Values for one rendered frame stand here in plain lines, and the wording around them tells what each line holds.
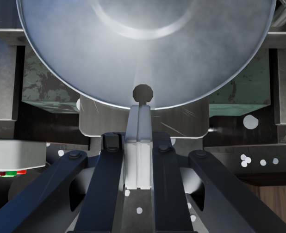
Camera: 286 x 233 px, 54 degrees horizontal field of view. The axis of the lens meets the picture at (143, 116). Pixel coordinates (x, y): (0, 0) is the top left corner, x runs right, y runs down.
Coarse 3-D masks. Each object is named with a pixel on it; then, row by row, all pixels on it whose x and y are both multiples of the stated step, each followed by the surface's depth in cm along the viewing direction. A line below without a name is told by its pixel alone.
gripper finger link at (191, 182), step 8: (152, 136) 17; (160, 136) 17; (168, 136) 17; (160, 144) 16; (168, 144) 16; (184, 160) 14; (184, 168) 14; (184, 176) 14; (192, 176) 14; (184, 184) 14; (192, 184) 14; (200, 184) 14; (192, 192) 14; (200, 192) 14
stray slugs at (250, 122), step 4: (76, 104) 44; (248, 116) 43; (252, 116) 43; (244, 120) 43; (248, 120) 43; (252, 120) 43; (256, 120) 43; (244, 124) 43; (248, 124) 43; (252, 124) 43; (256, 124) 43; (248, 128) 43; (252, 128) 43; (172, 140) 43; (172, 144) 43
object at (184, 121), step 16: (80, 96) 30; (144, 96) 30; (208, 96) 30; (80, 112) 30; (96, 112) 30; (112, 112) 30; (128, 112) 30; (160, 112) 30; (176, 112) 30; (192, 112) 30; (208, 112) 30; (80, 128) 30; (96, 128) 30; (112, 128) 30; (160, 128) 30; (176, 128) 30; (192, 128) 30; (208, 128) 30
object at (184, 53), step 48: (48, 0) 32; (96, 0) 31; (144, 0) 31; (192, 0) 31; (240, 0) 31; (48, 48) 31; (96, 48) 31; (144, 48) 31; (192, 48) 31; (240, 48) 31; (96, 96) 30; (192, 96) 30
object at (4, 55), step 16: (0, 48) 46; (16, 48) 46; (0, 64) 45; (16, 64) 46; (0, 80) 45; (16, 80) 46; (0, 96) 45; (16, 96) 46; (0, 112) 44; (16, 112) 46; (32, 112) 53; (48, 112) 62; (0, 128) 46; (16, 128) 47; (32, 128) 54; (48, 128) 62; (64, 128) 74; (64, 144) 105; (80, 144) 92
